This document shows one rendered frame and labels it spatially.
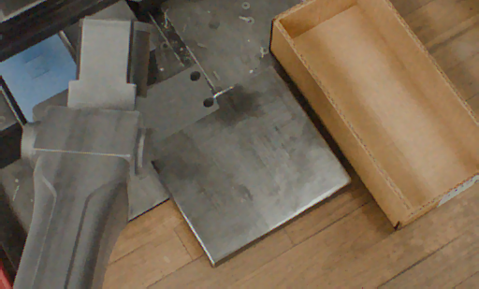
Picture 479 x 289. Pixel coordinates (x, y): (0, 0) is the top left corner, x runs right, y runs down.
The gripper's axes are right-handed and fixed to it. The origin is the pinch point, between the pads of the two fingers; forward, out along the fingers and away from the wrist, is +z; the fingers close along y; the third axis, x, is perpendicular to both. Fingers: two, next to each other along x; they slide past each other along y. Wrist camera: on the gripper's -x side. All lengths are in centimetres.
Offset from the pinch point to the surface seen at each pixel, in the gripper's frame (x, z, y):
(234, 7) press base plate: -23.9, 13.0, 3.6
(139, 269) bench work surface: 0.4, 3.6, -15.2
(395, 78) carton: -34.3, 4.2, -11.0
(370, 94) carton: -30.7, 4.2, -11.2
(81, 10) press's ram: -4.9, -7.8, 10.5
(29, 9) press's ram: -0.2, -13.3, 12.4
